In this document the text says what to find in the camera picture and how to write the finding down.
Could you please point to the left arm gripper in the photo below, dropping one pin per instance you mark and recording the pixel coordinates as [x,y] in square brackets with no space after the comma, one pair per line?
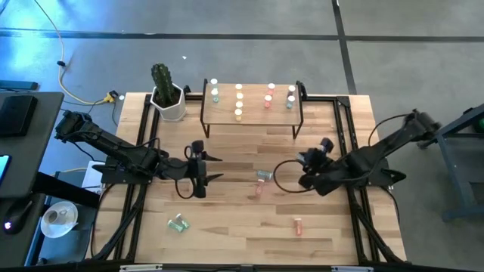
[185,168]

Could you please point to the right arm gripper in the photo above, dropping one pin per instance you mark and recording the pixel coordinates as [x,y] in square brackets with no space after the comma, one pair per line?
[327,177]

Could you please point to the yellow translucent medicine bottle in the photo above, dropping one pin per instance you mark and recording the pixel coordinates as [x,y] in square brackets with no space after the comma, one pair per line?
[238,113]
[239,96]
[239,104]
[238,87]

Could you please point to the blue pill bottle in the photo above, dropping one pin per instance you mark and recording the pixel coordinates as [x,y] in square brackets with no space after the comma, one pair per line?
[215,93]

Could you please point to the red translucent medicine bottle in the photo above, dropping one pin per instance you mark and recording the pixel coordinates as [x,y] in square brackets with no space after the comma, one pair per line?
[259,188]
[271,87]
[298,226]
[267,100]

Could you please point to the green translucent medicine bottle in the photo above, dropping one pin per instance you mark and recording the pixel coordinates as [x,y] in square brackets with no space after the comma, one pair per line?
[182,221]
[214,82]
[175,226]

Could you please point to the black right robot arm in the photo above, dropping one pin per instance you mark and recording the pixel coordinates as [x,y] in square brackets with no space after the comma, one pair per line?
[378,151]

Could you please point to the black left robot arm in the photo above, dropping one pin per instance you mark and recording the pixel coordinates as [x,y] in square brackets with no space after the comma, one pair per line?
[113,145]

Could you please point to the green cactus plant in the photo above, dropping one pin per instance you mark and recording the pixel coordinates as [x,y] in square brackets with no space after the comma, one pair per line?
[163,83]

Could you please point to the white paper sheet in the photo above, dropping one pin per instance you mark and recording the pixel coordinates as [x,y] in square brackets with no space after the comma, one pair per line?
[90,175]

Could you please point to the blue-grey metal cart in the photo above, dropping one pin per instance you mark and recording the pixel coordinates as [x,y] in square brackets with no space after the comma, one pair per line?
[453,158]

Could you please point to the black side desk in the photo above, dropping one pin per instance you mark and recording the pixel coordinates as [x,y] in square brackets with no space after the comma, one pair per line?
[56,187]

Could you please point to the dark grey desk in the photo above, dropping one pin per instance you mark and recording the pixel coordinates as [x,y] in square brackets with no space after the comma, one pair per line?
[41,151]

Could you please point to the black computer mouse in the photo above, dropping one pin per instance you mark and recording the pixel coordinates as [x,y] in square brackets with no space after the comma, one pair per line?
[17,217]

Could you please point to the black rectangular pad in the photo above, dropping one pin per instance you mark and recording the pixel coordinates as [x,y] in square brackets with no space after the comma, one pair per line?
[17,115]

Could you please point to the smartphone with lit screen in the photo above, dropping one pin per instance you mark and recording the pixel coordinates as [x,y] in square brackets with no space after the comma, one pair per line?
[3,168]

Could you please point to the black flat bar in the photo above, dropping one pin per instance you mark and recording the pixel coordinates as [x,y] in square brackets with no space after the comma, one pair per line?
[19,85]

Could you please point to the wooden shelf black metal frame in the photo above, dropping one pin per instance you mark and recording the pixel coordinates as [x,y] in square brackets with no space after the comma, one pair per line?
[253,119]

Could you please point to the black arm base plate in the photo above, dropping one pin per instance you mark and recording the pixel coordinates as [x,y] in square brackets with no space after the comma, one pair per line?
[109,176]
[395,176]

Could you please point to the silver edge bracket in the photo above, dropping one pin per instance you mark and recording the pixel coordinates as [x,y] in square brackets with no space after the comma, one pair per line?
[352,269]
[140,268]

